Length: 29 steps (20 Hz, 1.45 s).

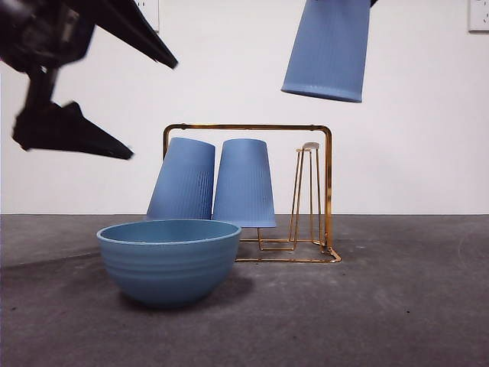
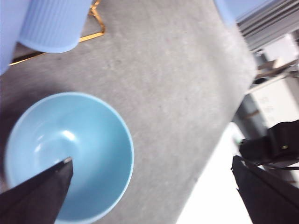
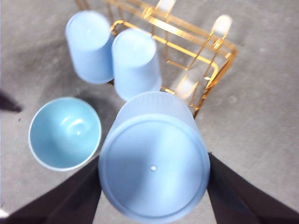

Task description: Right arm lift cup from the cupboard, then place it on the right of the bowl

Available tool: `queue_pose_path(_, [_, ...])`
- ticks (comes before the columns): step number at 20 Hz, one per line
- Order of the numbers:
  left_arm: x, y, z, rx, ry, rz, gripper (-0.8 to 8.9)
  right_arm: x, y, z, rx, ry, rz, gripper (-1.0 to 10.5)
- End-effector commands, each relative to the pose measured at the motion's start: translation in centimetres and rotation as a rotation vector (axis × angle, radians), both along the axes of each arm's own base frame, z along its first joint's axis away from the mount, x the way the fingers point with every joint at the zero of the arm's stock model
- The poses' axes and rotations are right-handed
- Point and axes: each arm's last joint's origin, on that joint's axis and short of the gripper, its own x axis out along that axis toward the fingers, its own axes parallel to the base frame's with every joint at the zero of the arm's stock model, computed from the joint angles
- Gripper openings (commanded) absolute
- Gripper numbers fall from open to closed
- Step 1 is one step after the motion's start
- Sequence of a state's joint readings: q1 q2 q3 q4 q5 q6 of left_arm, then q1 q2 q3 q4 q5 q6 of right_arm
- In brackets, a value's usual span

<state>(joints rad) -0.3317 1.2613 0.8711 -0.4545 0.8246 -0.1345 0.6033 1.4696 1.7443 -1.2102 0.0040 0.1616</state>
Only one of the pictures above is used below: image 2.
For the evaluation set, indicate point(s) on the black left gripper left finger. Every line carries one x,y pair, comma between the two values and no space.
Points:
35,196

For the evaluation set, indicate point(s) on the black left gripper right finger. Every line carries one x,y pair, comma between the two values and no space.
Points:
268,198

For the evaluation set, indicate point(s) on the light blue ribbed bowl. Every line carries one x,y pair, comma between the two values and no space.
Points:
93,130

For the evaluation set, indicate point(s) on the blue ribbed plastic cup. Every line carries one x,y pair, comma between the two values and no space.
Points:
5,35
51,25

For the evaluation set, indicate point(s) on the white box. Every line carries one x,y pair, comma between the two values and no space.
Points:
278,100

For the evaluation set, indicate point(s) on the grey aluminium frame rail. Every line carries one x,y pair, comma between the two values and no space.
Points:
266,25

